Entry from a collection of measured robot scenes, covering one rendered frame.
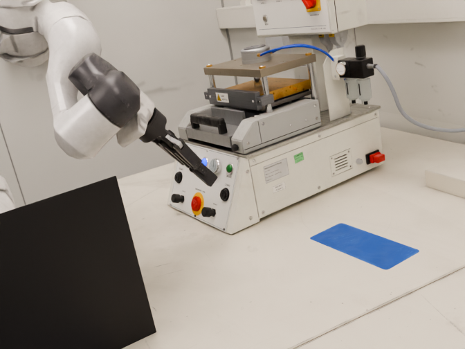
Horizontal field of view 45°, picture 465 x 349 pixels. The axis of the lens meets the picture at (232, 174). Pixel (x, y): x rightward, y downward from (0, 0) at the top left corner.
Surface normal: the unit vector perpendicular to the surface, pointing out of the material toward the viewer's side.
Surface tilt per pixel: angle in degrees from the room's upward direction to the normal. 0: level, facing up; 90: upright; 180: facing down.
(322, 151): 90
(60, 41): 57
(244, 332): 0
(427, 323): 0
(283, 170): 90
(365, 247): 0
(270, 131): 90
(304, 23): 90
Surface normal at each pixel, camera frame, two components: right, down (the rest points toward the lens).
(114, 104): 0.08, 0.36
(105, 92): -0.28, -0.14
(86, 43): 0.69, -0.02
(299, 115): 0.55, 0.17
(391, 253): -0.18, -0.93
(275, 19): -0.82, 0.32
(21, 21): 0.26, 0.63
